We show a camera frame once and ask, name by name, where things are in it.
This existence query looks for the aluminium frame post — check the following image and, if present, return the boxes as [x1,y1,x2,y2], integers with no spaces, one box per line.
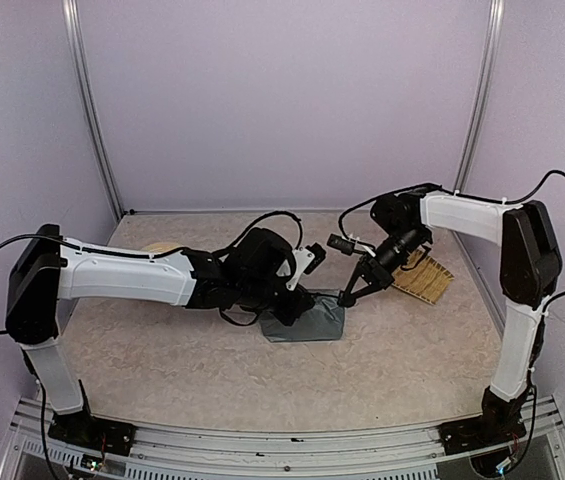
[62,0,125,222]
[453,0,505,191]

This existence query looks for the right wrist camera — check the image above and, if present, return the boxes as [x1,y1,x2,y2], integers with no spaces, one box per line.
[327,234,376,257]

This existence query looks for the grey zip pouch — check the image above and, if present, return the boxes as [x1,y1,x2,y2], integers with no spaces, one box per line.
[258,290,346,343]

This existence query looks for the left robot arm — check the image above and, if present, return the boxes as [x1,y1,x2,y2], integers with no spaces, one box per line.
[0,221,326,445]

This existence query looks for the woven bamboo tray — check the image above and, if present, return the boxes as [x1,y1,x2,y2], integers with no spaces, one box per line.
[393,249,454,305]

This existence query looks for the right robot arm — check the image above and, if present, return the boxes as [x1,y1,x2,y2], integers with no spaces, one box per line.
[327,182,565,404]

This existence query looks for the right aluminium frame post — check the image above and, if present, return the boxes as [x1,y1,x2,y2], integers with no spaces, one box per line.
[453,0,505,191]

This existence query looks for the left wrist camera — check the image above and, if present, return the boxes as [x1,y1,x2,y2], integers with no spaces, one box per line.
[277,243,326,291]

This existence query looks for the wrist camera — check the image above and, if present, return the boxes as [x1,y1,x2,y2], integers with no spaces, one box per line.
[327,234,376,257]
[277,243,326,291]

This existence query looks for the left aluminium frame post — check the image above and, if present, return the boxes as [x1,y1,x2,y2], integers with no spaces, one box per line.
[62,0,125,222]

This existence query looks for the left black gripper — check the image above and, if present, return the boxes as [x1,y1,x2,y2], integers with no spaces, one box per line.
[238,277,316,327]

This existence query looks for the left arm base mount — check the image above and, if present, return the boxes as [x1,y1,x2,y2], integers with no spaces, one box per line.
[48,383,136,457]

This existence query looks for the aluminium front rail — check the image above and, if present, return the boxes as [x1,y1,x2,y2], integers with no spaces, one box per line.
[0,397,565,479]

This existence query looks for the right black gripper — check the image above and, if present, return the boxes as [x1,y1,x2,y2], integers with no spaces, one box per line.
[345,225,429,299]

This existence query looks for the beige round plate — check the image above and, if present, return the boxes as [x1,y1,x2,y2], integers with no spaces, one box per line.
[141,242,182,254]

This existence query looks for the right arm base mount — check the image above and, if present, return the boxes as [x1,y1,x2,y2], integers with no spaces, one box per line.
[438,388,527,455]

